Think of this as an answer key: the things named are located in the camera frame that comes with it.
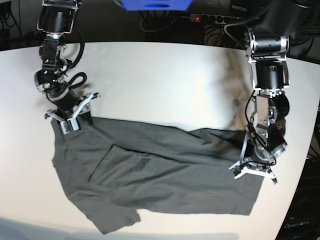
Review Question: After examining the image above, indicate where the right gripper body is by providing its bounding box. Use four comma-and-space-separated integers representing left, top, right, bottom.
45, 88, 99, 122

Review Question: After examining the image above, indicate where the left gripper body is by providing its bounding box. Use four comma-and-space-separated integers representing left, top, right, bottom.
228, 132, 287, 184

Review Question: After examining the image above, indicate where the dark grey T-shirt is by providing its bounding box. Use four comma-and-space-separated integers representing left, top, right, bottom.
51, 117, 263, 234

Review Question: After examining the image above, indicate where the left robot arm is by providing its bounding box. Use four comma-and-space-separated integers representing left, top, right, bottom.
224, 0, 320, 183

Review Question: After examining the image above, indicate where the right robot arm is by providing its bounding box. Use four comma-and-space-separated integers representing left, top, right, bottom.
34, 0, 99, 133

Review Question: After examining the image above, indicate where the black OpenArm base box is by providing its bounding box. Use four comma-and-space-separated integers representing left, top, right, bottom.
276, 158, 320, 240

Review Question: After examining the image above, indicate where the blue plastic bin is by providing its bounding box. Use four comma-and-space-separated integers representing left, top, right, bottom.
121, 0, 192, 11

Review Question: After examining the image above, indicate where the black power strip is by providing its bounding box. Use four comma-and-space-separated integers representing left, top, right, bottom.
187, 13, 244, 25

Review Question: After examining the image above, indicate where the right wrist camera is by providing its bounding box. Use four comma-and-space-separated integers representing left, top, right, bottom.
60, 118, 80, 135

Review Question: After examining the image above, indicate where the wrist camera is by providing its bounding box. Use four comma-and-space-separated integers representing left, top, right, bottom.
229, 166, 242, 176
60, 118, 80, 135

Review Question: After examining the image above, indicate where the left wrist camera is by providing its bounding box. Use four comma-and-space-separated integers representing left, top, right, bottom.
229, 166, 242, 176

